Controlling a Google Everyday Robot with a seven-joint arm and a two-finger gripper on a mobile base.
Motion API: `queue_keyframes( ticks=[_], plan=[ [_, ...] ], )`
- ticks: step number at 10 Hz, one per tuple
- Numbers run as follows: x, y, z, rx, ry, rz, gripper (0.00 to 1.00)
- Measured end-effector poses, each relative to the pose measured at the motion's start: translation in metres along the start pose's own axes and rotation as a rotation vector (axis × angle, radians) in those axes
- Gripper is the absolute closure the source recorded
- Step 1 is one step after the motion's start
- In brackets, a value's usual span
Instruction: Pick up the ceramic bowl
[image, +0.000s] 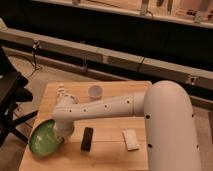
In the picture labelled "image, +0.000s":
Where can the green ceramic bowl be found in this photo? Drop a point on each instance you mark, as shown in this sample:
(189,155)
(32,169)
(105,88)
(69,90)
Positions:
(43,141)

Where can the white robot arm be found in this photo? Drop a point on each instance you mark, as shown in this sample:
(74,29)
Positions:
(169,122)

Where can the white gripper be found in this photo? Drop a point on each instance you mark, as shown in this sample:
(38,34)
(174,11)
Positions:
(65,100)

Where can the black chair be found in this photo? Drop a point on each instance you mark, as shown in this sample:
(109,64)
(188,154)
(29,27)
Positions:
(12,91)

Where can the white sponge piece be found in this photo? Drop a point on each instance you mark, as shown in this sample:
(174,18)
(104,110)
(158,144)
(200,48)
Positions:
(130,139)

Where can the black rectangular block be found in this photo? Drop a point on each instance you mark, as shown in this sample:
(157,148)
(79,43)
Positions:
(87,139)

